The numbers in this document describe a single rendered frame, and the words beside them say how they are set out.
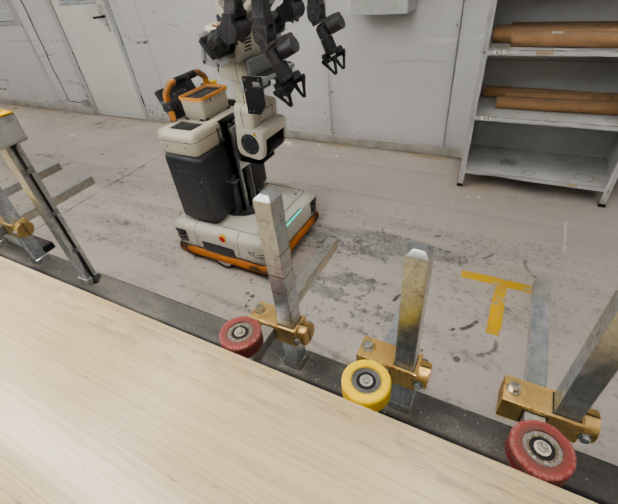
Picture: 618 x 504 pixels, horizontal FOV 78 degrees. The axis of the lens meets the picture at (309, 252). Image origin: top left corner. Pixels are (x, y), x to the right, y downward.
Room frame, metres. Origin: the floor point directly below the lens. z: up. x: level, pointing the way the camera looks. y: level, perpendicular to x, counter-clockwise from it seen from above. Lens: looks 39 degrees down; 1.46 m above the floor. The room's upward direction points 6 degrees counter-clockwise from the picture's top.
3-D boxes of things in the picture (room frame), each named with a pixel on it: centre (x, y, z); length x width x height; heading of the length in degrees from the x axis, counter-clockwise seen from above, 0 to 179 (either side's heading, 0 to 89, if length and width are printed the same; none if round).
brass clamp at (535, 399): (0.29, -0.35, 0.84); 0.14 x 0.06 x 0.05; 59
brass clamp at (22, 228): (1.07, 0.93, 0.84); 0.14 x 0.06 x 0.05; 59
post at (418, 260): (0.41, -0.16, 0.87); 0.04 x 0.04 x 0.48; 59
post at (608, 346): (0.28, -0.37, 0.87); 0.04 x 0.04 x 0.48; 59
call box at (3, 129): (0.92, 0.69, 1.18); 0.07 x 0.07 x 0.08; 59
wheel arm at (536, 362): (0.38, -0.38, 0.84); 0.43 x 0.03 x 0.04; 149
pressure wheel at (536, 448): (0.21, -0.28, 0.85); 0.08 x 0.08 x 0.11
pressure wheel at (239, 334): (0.47, 0.15, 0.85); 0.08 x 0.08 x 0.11
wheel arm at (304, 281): (0.64, 0.04, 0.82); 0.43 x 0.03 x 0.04; 149
